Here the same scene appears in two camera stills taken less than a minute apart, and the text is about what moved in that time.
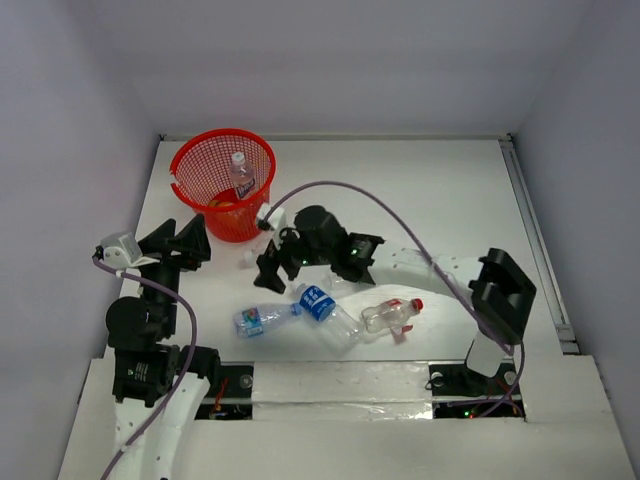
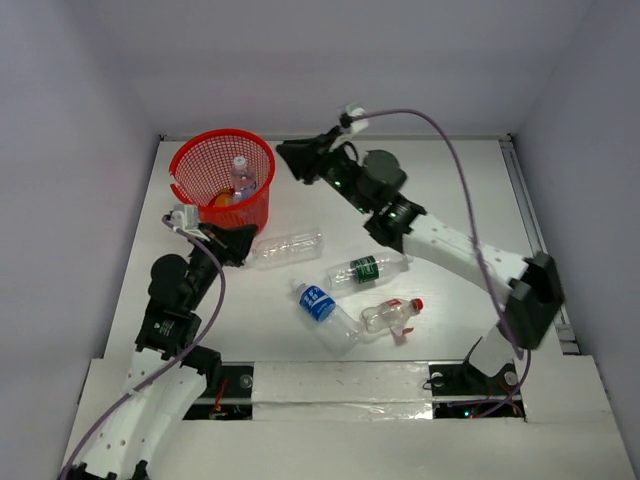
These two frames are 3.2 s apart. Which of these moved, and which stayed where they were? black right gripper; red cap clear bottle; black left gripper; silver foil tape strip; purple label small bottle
Moved: black right gripper; black left gripper
Stayed: silver foil tape strip; red cap clear bottle; purple label small bottle
